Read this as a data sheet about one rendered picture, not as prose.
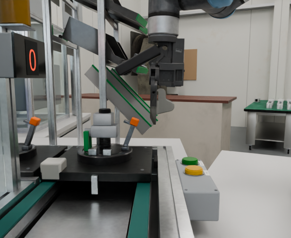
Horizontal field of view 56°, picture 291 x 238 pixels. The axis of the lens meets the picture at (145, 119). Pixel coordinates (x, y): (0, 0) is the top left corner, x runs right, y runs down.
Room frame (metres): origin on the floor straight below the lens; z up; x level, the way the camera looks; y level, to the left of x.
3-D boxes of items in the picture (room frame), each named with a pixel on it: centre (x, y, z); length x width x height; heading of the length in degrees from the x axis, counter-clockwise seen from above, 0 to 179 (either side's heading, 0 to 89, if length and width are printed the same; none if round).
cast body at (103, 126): (0.69, 0.11, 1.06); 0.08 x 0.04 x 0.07; 88
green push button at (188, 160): (0.66, -0.11, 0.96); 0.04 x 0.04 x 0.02
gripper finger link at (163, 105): (0.67, -0.04, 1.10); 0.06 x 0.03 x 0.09; 88
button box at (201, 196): (0.59, -0.11, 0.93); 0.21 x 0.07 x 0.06; 178
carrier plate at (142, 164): (0.69, 0.10, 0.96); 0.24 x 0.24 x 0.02; 88
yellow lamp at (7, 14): (0.50, 0.23, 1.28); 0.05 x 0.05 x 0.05
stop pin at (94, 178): (0.56, 0.11, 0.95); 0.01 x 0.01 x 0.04; 88
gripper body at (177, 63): (0.69, -0.05, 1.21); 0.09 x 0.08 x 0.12; 88
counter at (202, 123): (4.31, 0.03, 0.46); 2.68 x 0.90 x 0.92; 65
